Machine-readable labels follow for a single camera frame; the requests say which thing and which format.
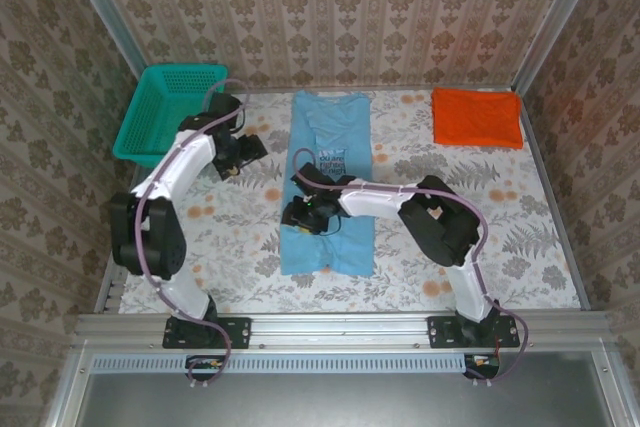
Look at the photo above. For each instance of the grey metal panel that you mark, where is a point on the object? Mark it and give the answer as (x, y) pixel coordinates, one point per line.
(350, 399)

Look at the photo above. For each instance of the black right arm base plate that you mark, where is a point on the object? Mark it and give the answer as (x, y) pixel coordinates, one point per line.
(442, 332)

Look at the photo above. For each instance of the light blue t-shirt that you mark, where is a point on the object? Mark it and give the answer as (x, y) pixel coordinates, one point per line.
(330, 122)

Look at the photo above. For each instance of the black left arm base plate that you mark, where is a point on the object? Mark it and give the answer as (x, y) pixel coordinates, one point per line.
(235, 332)

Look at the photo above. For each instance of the aluminium frame post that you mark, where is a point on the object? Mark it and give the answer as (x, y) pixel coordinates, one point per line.
(100, 17)
(555, 22)

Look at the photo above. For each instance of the floral print tablecloth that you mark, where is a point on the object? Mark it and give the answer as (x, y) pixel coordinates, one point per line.
(410, 247)

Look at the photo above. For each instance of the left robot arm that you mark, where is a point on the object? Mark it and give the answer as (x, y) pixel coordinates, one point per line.
(165, 172)

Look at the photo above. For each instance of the teal plastic basket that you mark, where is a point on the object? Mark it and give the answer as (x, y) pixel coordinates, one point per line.
(160, 112)

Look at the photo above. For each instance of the black connector box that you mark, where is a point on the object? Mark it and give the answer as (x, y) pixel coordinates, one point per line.
(482, 364)
(205, 364)

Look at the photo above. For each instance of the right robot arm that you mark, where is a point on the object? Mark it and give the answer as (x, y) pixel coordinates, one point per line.
(380, 199)

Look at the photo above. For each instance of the aluminium mounting rail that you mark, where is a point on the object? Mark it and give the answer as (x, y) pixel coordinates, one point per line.
(340, 329)

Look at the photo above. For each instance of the orange folded t-shirt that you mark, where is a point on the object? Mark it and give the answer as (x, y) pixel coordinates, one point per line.
(475, 117)

